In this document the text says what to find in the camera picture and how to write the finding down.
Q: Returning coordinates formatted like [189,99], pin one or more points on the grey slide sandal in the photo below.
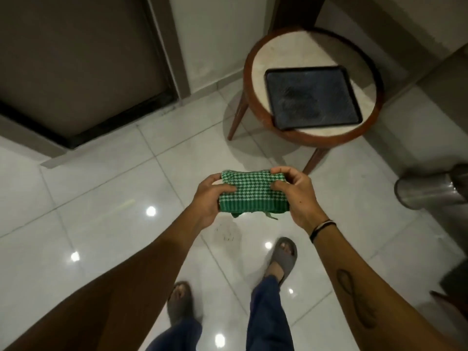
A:
[282,257]
[180,301]

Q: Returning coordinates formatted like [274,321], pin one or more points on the grey door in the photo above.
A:
[78,65]

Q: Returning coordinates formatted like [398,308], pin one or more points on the person's left forearm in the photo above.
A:
[109,292]

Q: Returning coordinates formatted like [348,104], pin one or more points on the green checked cloth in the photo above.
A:
[252,191]

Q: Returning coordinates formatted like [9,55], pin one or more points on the steel cylindrical bin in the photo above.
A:
[431,190]

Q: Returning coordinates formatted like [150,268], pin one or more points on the person's left thumb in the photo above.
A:
[225,189]

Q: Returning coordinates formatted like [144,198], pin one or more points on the person's left hand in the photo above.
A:
[206,204]

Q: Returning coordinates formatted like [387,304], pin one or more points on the round wooden side table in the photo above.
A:
[310,91]

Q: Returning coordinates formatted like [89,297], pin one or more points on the person's right thumb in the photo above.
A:
[279,186]

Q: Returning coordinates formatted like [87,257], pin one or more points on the black square tray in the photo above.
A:
[312,96]

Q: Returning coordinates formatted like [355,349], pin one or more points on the black wrist band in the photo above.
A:
[321,227]

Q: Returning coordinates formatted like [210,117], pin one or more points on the person's right forearm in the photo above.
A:
[369,292]

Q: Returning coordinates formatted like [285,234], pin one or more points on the blue trouser leg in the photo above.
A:
[268,318]
[175,336]

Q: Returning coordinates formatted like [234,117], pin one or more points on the person's right hand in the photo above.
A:
[299,201]

